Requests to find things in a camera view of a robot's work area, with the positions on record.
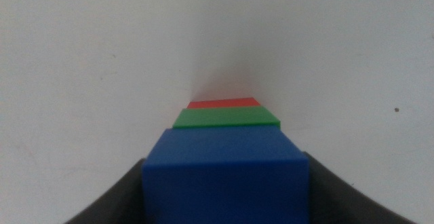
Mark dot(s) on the red cube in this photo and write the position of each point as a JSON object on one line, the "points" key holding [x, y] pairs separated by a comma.
{"points": [[223, 103]]}

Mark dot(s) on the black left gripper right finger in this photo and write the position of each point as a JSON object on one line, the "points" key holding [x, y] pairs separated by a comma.
{"points": [[339, 200]]}

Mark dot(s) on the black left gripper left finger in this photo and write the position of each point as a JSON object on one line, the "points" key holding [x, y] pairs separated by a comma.
{"points": [[118, 203]]}

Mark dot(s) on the blue cube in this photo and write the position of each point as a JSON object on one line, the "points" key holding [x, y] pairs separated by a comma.
{"points": [[225, 176]]}

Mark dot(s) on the green cube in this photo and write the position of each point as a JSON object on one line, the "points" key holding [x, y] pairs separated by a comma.
{"points": [[225, 117]]}

